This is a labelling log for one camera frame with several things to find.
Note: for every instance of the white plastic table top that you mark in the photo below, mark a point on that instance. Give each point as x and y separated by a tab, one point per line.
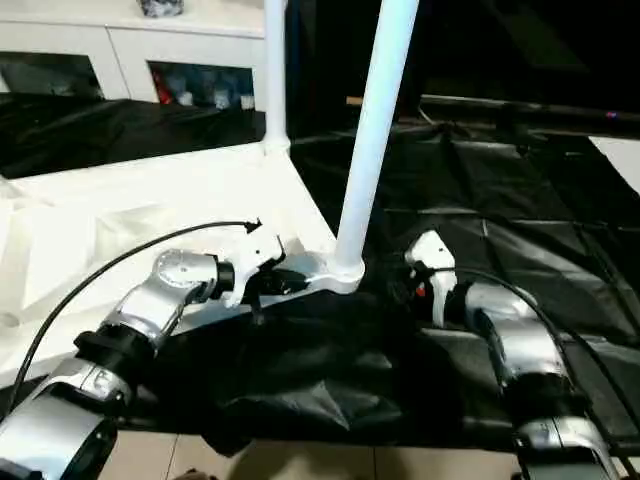
125	200

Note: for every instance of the white plastic table leg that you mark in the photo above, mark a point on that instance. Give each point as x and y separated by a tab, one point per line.
375	125
275	75

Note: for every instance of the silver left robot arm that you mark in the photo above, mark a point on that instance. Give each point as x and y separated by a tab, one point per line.
175	270

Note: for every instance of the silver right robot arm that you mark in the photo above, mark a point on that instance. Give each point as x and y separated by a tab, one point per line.
520	340

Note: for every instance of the black mat cloth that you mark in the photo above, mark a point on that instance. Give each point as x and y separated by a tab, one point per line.
500	200

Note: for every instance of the white cup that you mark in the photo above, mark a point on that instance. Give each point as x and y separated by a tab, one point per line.
185	97
220	100
246	101

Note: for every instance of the small gold tag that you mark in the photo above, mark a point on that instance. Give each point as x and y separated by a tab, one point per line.
354	100

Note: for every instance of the dark rounded robot foot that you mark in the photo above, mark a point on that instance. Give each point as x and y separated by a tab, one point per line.
192	474

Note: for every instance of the red carton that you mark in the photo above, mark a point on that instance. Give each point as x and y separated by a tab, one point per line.
161	90

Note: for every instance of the white flat board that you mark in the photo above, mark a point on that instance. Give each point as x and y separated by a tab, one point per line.
620	160

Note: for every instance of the white sideboard cabinet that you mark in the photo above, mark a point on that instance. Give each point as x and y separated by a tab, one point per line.
125	40

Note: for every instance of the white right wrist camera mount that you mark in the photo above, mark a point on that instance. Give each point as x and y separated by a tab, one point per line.
430	250

